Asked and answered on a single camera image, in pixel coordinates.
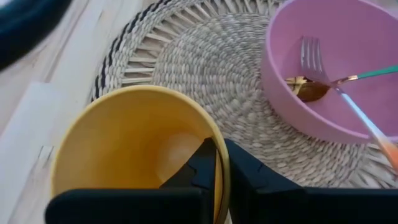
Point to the round woven straw placemat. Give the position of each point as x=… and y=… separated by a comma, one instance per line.
x=211, y=77

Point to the yellow plastic bowl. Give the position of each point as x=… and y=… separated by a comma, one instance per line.
x=124, y=140

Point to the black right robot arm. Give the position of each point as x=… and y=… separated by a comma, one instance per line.
x=21, y=25

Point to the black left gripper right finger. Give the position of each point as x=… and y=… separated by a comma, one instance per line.
x=280, y=205

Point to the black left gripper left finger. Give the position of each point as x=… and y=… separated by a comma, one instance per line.
x=155, y=205

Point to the pink plastic bowl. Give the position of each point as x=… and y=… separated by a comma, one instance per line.
x=357, y=37

